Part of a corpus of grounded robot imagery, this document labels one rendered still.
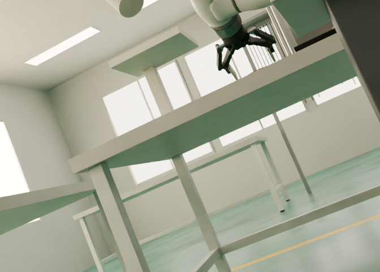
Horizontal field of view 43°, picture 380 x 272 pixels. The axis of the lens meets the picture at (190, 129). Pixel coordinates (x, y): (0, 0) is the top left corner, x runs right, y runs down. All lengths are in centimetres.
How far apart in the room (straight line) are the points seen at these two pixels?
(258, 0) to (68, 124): 811
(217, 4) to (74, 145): 800
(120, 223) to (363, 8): 105
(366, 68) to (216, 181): 754
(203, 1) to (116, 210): 70
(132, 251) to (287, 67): 74
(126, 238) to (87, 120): 755
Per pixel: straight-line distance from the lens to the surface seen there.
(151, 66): 248
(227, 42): 145
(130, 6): 273
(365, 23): 78
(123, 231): 156
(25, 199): 196
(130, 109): 870
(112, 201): 156
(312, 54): 139
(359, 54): 77
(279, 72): 139
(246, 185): 817
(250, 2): 129
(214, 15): 134
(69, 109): 924
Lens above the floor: 50
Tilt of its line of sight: 7 degrees up
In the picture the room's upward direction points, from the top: 23 degrees counter-clockwise
